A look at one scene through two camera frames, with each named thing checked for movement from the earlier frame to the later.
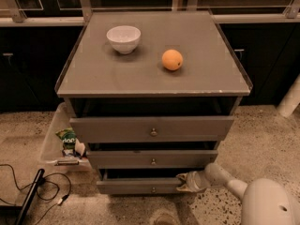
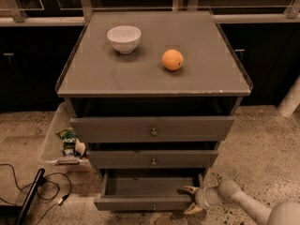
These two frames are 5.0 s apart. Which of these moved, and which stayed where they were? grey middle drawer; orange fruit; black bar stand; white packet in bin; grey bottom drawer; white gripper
Moved: white gripper; grey bottom drawer
Stayed: black bar stand; orange fruit; white packet in bin; grey middle drawer
